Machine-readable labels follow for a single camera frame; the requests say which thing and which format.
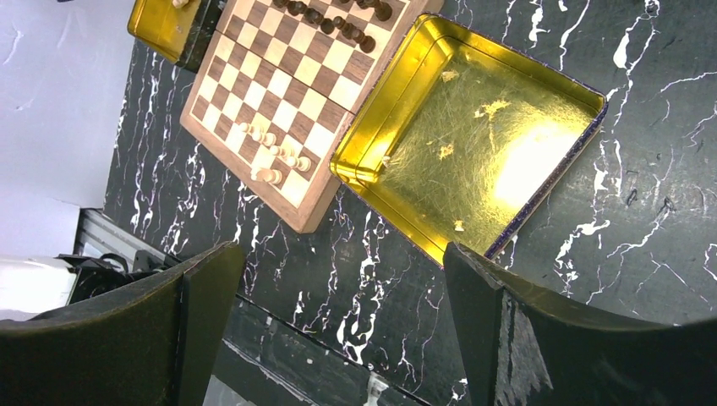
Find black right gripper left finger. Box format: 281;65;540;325
1;243;244;405

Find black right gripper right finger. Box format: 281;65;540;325
443;243;716;405

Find white chess piece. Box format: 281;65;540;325
284;156;312;173
269;145;294;159
238;123;276;147
250;167;283;184

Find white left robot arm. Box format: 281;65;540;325
1;255;78;321

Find wooden chess board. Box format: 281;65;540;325
180;1;442;233

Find gold tin with white pieces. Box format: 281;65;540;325
128;0;227;74

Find row of dark chess pieces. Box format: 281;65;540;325
272;0;393;53

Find empty gold square tin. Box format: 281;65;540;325
330;13;608;263

